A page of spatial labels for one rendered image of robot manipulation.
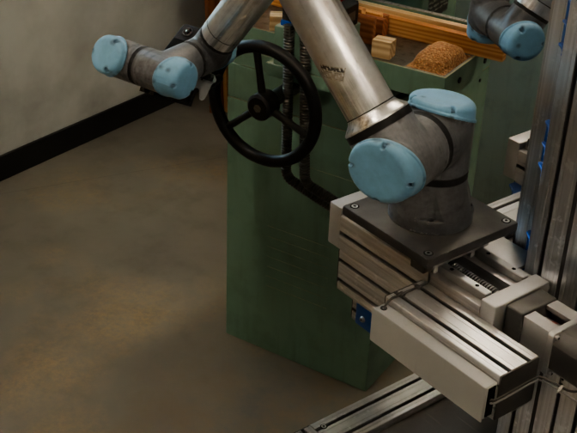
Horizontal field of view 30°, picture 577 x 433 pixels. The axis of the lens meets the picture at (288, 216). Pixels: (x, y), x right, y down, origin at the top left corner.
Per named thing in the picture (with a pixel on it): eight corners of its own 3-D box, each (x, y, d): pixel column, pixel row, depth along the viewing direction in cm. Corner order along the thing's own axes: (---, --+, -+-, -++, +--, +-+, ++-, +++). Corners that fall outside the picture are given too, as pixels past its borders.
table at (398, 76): (188, 52, 249) (187, 27, 246) (261, 16, 271) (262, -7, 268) (423, 119, 222) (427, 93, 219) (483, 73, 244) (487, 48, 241)
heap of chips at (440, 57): (405, 66, 231) (407, 49, 229) (434, 46, 241) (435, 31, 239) (444, 76, 227) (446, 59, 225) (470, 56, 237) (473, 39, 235)
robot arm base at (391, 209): (489, 219, 192) (497, 169, 187) (428, 244, 183) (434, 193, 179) (430, 185, 202) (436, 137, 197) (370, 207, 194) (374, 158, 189)
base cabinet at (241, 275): (222, 332, 296) (223, 95, 260) (330, 242, 339) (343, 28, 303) (365, 393, 276) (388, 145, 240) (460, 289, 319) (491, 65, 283)
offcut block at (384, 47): (370, 56, 235) (372, 39, 233) (376, 51, 238) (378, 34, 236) (389, 60, 233) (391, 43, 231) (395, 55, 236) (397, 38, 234)
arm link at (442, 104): (482, 161, 189) (492, 91, 182) (446, 191, 179) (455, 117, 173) (422, 143, 195) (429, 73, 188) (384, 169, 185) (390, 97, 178)
